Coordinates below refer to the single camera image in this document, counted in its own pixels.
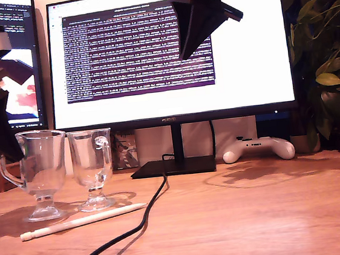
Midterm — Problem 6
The green leafy plant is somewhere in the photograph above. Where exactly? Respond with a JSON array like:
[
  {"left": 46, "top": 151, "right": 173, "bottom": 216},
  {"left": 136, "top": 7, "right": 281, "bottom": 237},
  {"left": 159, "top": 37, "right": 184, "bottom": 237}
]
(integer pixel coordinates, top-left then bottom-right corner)
[{"left": 280, "top": 0, "right": 340, "bottom": 145}]

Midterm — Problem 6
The large black Huawei monitor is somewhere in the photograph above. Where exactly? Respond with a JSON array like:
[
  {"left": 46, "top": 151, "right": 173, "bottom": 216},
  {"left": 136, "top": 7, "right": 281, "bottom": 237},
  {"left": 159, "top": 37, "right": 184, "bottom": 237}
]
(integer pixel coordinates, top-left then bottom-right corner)
[{"left": 39, "top": 0, "right": 304, "bottom": 189}]

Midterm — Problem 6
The thick black table cable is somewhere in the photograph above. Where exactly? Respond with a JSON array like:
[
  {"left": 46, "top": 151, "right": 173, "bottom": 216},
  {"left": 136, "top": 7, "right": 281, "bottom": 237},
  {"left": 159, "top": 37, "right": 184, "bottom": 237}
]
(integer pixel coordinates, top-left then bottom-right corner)
[{"left": 42, "top": 153, "right": 186, "bottom": 255}]

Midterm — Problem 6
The black monitor showing code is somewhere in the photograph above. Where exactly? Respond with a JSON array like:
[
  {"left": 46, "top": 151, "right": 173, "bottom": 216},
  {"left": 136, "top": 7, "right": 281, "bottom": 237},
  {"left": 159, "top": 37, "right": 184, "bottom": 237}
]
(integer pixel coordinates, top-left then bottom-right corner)
[{"left": 0, "top": 0, "right": 50, "bottom": 139}]

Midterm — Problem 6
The white pen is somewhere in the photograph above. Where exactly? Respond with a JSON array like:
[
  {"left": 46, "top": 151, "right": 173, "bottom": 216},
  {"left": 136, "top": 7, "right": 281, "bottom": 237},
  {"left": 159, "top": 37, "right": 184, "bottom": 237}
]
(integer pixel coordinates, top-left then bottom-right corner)
[{"left": 18, "top": 202, "right": 150, "bottom": 242}]

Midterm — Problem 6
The white game controller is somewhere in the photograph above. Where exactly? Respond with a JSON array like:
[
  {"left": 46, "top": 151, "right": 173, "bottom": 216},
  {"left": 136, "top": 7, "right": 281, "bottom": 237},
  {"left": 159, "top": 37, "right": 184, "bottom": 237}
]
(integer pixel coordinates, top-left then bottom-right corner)
[{"left": 220, "top": 130, "right": 298, "bottom": 167}]

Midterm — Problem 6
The thin black monitor cable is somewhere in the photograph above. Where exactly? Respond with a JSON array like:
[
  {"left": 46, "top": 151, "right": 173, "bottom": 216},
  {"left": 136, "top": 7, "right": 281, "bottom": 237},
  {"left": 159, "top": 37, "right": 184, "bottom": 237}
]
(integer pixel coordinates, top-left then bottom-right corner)
[{"left": 207, "top": 120, "right": 218, "bottom": 157}]

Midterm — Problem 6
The pale plant pot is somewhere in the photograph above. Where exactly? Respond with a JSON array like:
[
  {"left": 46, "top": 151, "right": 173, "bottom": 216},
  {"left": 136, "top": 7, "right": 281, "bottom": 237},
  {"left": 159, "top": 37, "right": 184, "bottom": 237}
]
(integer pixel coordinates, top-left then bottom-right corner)
[{"left": 289, "top": 132, "right": 322, "bottom": 156}]

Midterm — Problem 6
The small footed glass cup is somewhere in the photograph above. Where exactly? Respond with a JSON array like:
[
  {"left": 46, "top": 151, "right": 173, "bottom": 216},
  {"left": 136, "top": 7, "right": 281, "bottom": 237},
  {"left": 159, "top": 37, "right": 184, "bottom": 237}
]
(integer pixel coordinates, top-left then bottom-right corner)
[
  {"left": 0, "top": 127, "right": 75, "bottom": 225},
  {"left": 66, "top": 127, "right": 120, "bottom": 214}
]

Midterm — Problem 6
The patterned grey picture box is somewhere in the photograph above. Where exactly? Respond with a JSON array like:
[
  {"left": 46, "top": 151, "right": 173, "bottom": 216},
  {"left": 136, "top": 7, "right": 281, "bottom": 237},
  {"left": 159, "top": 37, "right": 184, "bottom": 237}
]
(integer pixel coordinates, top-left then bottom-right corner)
[{"left": 110, "top": 131, "right": 140, "bottom": 171}]

